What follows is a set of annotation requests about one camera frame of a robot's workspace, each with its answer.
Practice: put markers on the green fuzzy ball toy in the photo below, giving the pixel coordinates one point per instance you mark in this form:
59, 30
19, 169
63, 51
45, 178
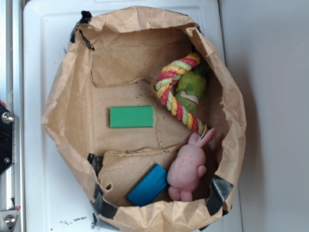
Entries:
191, 87

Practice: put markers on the pink plush bunny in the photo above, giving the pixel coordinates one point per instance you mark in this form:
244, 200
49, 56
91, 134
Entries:
189, 166

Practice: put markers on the black metal bracket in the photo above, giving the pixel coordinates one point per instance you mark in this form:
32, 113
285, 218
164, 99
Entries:
6, 138

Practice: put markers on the blue rectangular block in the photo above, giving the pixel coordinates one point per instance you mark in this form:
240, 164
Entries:
150, 186

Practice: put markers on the multicolour braided rope toy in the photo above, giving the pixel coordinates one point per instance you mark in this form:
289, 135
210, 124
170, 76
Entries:
166, 85

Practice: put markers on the brown paper bag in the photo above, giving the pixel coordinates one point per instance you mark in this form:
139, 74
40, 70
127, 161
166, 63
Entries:
113, 61

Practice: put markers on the green rectangular block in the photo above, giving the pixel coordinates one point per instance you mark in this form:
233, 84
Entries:
132, 117

